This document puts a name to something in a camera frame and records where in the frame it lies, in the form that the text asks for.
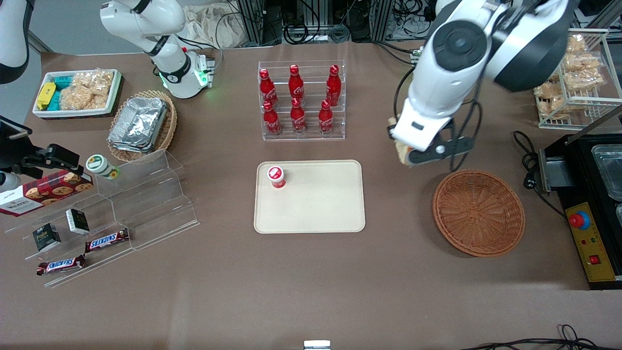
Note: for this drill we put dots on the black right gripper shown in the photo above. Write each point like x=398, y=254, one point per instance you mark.
x=10, y=154

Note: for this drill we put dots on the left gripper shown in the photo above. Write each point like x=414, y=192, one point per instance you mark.
x=389, y=131

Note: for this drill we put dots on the triangle sandwich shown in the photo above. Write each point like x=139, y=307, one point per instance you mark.
x=403, y=154

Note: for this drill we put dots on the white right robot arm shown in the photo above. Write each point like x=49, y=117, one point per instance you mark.
x=146, y=19

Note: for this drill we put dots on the white arm base connector box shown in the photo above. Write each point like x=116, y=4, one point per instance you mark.
x=205, y=68

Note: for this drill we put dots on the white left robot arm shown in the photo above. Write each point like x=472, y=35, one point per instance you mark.
x=437, y=82

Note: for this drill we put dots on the white rectangular snack tray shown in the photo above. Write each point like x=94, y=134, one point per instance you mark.
x=77, y=113

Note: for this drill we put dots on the round brown wicker basket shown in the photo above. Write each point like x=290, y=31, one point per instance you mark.
x=478, y=214

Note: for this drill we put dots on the oval tan wicker basket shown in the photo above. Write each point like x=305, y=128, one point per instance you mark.
x=168, y=131

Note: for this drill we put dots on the cream plastic tray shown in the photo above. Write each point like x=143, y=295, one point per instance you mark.
x=316, y=204

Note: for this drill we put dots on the red tartan cookie box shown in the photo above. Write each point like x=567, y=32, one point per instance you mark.
x=43, y=192

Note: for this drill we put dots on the green lidded white jar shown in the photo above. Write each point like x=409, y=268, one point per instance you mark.
x=99, y=165

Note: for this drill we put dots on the teal snack packet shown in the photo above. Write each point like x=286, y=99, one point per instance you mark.
x=63, y=81
x=55, y=100

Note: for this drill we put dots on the yellow snack packet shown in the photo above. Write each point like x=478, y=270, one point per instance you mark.
x=46, y=95

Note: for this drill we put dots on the small black white box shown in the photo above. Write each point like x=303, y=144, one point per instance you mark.
x=77, y=221

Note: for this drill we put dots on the clear bag fried snacks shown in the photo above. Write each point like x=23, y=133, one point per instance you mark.
x=576, y=43
x=549, y=97
x=85, y=92
x=583, y=73

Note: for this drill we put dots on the small dark green box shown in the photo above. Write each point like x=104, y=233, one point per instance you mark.
x=46, y=238

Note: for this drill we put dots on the stack of foil containers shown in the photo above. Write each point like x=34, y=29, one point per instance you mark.
x=138, y=121

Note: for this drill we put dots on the red cola bottle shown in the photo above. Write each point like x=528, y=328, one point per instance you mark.
x=298, y=119
x=296, y=85
x=333, y=87
x=272, y=121
x=325, y=119
x=268, y=90

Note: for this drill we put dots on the brown snickers bar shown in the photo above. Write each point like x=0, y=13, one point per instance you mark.
x=107, y=240
x=60, y=265

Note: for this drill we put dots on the clear acrylic step stand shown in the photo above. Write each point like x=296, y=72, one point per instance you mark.
x=146, y=204

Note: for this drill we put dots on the clear acrylic bottle rack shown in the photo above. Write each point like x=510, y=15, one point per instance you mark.
x=311, y=97

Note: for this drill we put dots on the black power plug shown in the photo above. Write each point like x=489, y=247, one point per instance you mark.
x=529, y=183

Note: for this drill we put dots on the red lidded cup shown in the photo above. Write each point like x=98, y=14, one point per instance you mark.
x=277, y=179

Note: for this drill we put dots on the black fryer machine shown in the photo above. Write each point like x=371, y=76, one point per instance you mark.
x=583, y=194

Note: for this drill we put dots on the aluminium foil container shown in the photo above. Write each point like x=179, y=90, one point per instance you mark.
x=619, y=214
x=610, y=170

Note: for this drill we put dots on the beige crumpled cloth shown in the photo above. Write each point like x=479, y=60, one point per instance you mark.
x=218, y=24

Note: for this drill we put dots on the small grey white box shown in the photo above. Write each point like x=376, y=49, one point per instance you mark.
x=317, y=345

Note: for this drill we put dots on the aluminium frame post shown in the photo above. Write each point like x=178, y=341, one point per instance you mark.
x=381, y=19
x=250, y=19

